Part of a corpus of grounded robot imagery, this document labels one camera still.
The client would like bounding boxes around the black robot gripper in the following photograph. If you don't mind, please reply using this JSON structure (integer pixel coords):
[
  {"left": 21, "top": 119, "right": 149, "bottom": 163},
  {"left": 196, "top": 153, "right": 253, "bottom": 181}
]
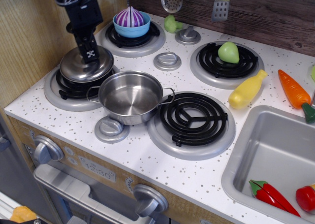
[{"left": 65, "top": 0, "right": 103, "bottom": 63}]

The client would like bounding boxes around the steel pot lid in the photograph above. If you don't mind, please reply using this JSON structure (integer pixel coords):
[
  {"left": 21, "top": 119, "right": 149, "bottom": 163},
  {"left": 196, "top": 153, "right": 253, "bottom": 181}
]
[{"left": 60, "top": 46, "right": 114, "bottom": 83}]

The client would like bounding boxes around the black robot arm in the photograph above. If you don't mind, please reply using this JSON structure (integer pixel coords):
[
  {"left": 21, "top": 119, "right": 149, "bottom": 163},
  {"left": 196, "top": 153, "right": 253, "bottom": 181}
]
[{"left": 55, "top": 0, "right": 103, "bottom": 64}]

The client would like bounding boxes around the front left black burner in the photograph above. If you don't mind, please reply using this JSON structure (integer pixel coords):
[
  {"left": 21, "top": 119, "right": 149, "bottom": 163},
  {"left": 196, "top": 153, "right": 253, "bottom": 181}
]
[{"left": 44, "top": 66, "right": 119, "bottom": 112}]

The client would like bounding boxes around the blue plastic bowl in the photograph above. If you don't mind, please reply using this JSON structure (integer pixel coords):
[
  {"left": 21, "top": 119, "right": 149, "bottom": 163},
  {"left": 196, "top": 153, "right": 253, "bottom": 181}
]
[{"left": 113, "top": 11, "right": 151, "bottom": 38}]

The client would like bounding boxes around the purple striped toy onion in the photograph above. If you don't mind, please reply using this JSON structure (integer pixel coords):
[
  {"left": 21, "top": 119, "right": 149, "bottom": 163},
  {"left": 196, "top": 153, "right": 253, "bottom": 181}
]
[{"left": 115, "top": 6, "right": 145, "bottom": 28}]

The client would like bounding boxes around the back left black burner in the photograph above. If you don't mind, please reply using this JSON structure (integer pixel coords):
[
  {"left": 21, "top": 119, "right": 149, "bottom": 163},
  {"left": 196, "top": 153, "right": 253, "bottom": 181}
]
[{"left": 99, "top": 21, "right": 166, "bottom": 58}]

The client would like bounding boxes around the middle silver stovetop knob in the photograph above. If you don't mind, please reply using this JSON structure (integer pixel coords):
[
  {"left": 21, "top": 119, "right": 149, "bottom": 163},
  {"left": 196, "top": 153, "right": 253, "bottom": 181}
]
[{"left": 153, "top": 52, "right": 182, "bottom": 71}]

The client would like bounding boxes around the silver stovetop knob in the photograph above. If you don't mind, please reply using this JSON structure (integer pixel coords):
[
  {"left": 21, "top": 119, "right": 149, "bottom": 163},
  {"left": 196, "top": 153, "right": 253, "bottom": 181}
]
[
  {"left": 153, "top": 52, "right": 182, "bottom": 71},
  {"left": 94, "top": 116, "right": 130, "bottom": 144},
  {"left": 175, "top": 26, "right": 201, "bottom": 45}
]

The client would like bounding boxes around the front silver stovetop knob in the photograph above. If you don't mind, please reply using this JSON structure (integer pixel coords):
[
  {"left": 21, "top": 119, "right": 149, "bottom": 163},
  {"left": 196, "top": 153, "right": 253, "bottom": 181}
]
[{"left": 94, "top": 116, "right": 130, "bottom": 144}]

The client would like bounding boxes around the green toy broccoli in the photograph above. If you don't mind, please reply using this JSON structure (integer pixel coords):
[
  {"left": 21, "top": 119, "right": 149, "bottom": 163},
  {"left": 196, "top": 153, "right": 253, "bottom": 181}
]
[{"left": 164, "top": 15, "right": 183, "bottom": 33}]

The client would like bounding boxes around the hanging round metal skimmer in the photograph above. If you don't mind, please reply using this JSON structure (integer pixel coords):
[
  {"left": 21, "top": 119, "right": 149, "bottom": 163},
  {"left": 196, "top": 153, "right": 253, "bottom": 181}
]
[{"left": 161, "top": 0, "right": 183, "bottom": 13}]

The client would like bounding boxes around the back silver stovetop knob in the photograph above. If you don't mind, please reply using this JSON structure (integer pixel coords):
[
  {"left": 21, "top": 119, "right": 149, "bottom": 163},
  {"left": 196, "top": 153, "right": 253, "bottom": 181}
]
[{"left": 175, "top": 26, "right": 201, "bottom": 45}]

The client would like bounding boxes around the left silver oven knob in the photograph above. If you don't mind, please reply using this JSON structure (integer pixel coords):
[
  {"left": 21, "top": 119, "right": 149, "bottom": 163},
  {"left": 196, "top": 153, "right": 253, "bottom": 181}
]
[{"left": 34, "top": 135, "right": 64, "bottom": 164}]

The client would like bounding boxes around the silver oven knob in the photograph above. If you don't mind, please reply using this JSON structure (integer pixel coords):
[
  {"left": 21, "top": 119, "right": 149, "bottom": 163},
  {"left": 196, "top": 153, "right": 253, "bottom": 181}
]
[
  {"left": 133, "top": 184, "right": 168, "bottom": 218},
  {"left": 34, "top": 135, "right": 64, "bottom": 164}
]

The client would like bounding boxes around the front right black burner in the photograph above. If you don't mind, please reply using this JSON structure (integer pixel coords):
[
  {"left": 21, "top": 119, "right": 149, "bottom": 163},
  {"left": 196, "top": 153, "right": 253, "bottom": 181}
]
[{"left": 147, "top": 92, "right": 236, "bottom": 160}]

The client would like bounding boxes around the hanging metal slotted spatula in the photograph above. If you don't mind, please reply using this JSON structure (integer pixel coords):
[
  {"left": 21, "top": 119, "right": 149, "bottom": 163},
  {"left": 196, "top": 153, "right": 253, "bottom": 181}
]
[{"left": 211, "top": 0, "right": 230, "bottom": 22}]

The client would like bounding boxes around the green toy pear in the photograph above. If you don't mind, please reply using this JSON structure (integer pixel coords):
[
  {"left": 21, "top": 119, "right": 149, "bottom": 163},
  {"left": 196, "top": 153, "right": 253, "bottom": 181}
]
[{"left": 218, "top": 41, "right": 240, "bottom": 64}]

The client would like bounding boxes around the right silver oven knob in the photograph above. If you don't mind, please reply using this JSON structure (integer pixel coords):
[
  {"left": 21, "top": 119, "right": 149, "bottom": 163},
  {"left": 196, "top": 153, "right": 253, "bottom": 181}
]
[{"left": 133, "top": 184, "right": 168, "bottom": 218}]

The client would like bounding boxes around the yellow toy squash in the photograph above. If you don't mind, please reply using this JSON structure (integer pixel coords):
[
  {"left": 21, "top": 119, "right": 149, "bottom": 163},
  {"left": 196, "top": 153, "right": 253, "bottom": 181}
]
[{"left": 228, "top": 69, "right": 268, "bottom": 109}]

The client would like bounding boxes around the orange toy on floor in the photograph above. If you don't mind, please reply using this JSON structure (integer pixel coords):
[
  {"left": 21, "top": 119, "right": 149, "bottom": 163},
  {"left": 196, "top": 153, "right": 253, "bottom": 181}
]
[{"left": 9, "top": 206, "right": 37, "bottom": 224}]

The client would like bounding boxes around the silver toy sink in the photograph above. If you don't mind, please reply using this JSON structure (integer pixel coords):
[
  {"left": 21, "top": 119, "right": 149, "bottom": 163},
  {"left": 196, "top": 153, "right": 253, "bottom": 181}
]
[{"left": 221, "top": 105, "right": 315, "bottom": 224}]

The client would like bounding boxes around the orange toy carrot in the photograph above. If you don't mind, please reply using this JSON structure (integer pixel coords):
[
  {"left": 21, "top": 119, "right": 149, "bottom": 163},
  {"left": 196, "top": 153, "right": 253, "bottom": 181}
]
[{"left": 278, "top": 69, "right": 315, "bottom": 124}]

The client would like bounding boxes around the red toy chili pepper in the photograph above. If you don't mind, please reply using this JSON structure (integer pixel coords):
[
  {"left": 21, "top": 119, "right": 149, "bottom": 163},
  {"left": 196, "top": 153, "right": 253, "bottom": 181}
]
[{"left": 249, "top": 180, "right": 301, "bottom": 217}]

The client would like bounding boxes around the light green toy at edge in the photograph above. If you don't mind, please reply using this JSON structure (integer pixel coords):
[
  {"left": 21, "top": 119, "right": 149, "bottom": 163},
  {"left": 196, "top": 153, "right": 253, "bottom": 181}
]
[{"left": 310, "top": 65, "right": 315, "bottom": 81}]

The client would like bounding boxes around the red toy tomato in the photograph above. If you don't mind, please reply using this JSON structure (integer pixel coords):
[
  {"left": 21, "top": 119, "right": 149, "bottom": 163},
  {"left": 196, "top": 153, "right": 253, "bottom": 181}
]
[{"left": 295, "top": 184, "right": 315, "bottom": 212}]

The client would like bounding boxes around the silver oven door handle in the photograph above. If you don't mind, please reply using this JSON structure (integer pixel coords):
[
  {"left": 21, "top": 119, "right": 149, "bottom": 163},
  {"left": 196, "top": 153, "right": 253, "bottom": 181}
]
[{"left": 33, "top": 163, "right": 158, "bottom": 224}]

